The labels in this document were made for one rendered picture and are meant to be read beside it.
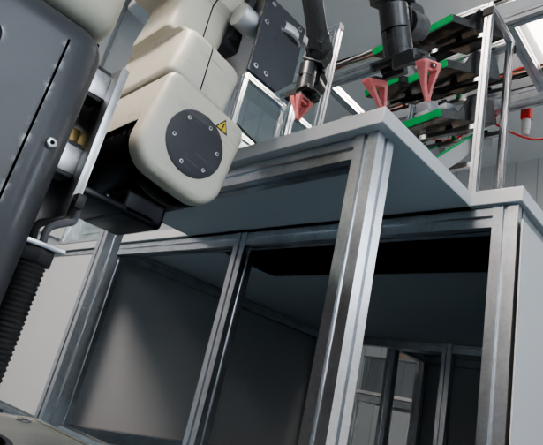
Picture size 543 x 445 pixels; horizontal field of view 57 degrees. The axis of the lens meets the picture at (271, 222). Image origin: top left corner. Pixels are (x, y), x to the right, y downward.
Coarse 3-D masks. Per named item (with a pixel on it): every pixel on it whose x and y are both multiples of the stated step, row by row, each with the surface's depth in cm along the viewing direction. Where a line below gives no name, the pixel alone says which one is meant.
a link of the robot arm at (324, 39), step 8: (304, 0) 147; (312, 0) 146; (320, 0) 148; (304, 8) 150; (312, 8) 148; (320, 8) 149; (312, 16) 150; (320, 16) 151; (312, 24) 152; (320, 24) 152; (312, 32) 154; (320, 32) 154; (312, 40) 156; (320, 40) 155; (328, 40) 157; (312, 48) 159; (320, 48) 156; (328, 48) 159; (312, 56) 161; (320, 56) 159
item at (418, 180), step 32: (320, 128) 87; (352, 128) 81; (384, 128) 79; (256, 160) 99; (416, 160) 85; (256, 192) 114; (288, 192) 110; (320, 192) 106; (416, 192) 97; (448, 192) 94; (192, 224) 147; (224, 224) 141; (256, 224) 135; (288, 224) 129; (384, 256) 136; (480, 256) 120
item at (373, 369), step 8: (368, 360) 337; (376, 360) 334; (384, 360) 330; (400, 360) 322; (408, 360) 318; (368, 368) 335; (376, 368) 332; (384, 368) 328; (400, 368) 320; (408, 368) 317; (368, 376) 333; (376, 376) 329; (400, 376) 318; (408, 376) 315; (368, 384) 331; (376, 384) 327; (400, 384) 316; (408, 384) 313; (376, 392) 325; (400, 392) 313; (408, 392) 311
